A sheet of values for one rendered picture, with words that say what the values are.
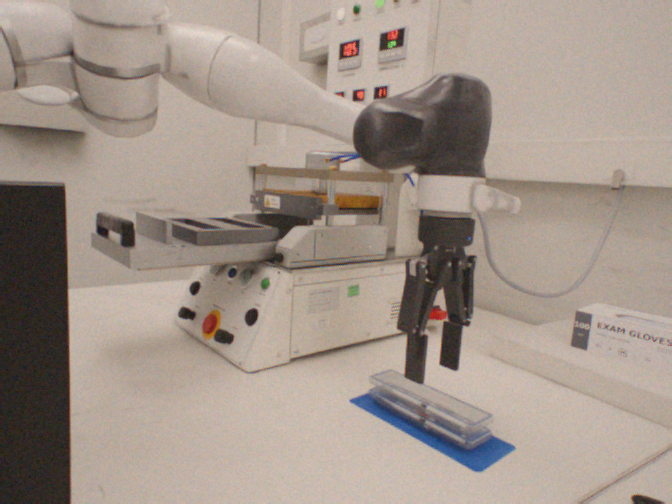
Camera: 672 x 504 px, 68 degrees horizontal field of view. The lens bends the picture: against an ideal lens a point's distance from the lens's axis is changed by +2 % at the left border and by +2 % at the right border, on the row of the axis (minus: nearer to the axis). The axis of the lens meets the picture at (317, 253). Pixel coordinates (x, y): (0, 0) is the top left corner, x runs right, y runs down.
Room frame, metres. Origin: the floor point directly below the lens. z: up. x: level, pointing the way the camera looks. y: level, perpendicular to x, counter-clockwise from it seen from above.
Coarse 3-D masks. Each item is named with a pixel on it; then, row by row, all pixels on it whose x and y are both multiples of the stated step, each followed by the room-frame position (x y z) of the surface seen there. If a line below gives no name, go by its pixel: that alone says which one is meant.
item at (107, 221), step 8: (104, 216) 0.84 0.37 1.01; (112, 216) 0.82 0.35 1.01; (96, 224) 0.87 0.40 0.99; (104, 224) 0.83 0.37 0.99; (112, 224) 0.80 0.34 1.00; (120, 224) 0.77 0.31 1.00; (128, 224) 0.77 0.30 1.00; (96, 232) 0.87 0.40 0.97; (104, 232) 0.87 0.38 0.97; (120, 232) 0.77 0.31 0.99; (128, 232) 0.77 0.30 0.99; (120, 240) 0.77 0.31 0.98; (128, 240) 0.77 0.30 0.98
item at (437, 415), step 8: (368, 376) 0.72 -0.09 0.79; (376, 384) 0.71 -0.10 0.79; (384, 384) 0.70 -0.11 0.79; (384, 392) 0.71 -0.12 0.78; (392, 392) 0.68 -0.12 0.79; (400, 392) 0.67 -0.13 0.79; (400, 400) 0.68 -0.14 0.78; (408, 400) 0.66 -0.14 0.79; (416, 400) 0.65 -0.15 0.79; (416, 408) 0.66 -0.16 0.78; (424, 408) 0.64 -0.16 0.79; (432, 408) 0.63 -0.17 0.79; (432, 416) 0.64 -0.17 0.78; (440, 416) 0.62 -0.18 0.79; (448, 416) 0.61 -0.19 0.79; (448, 424) 0.62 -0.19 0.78; (456, 424) 0.60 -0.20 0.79; (464, 424) 0.59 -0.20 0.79; (480, 424) 0.59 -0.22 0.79; (488, 424) 0.61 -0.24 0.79; (464, 432) 0.60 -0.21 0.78; (472, 432) 0.59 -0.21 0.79
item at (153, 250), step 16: (144, 224) 0.88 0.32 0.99; (160, 224) 0.82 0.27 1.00; (96, 240) 0.87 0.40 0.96; (112, 240) 0.81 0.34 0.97; (144, 240) 0.83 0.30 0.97; (160, 240) 0.82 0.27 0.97; (176, 240) 0.85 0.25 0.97; (112, 256) 0.80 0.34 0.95; (128, 256) 0.74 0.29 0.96; (144, 256) 0.75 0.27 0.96; (160, 256) 0.76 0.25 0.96; (176, 256) 0.78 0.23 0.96; (192, 256) 0.80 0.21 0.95; (208, 256) 0.81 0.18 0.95; (224, 256) 0.83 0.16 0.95; (240, 256) 0.85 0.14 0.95; (256, 256) 0.87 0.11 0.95; (272, 256) 0.90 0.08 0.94
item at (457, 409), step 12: (384, 372) 0.74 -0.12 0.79; (396, 372) 0.74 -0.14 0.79; (396, 384) 0.70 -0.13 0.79; (408, 384) 0.70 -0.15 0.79; (420, 396) 0.66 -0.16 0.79; (432, 396) 0.67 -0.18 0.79; (444, 396) 0.67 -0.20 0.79; (444, 408) 0.63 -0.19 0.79; (456, 408) 0.63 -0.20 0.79; (468, 408) 0.64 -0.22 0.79; (480, 408) 0.64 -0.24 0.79; (468, 420) 0.60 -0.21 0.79; (480, 420) 0.60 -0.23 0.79
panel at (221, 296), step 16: (208, 272) 1.04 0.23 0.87; (224, 272) 1.00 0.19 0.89; (256, 272) 0.92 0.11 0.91; (272, 272) 0.88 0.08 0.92; (208, 288) 1.01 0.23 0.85; (224, 288) 0.97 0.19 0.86; (240, 288) 0.93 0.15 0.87; (256, 288) 0.89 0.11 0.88; (272, 288) 0.86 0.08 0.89; (192, 304) 1.03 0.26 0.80; (208, 304) 0.98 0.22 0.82; (224, 304) 0.94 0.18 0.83; (240, 304) 0.90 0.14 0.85; (256, 304) 0.87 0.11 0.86; (176, 320) 1.04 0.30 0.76; (192, 320) 1.00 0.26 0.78; (224, 320) 0.92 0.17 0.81; (240, 320) 0.88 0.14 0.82; (256, 320) 0.85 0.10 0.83; (208, 336) 0.93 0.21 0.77; (240, 336) 0.86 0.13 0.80; (224, 352) 0.87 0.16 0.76; (240, 352) 0.84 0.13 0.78
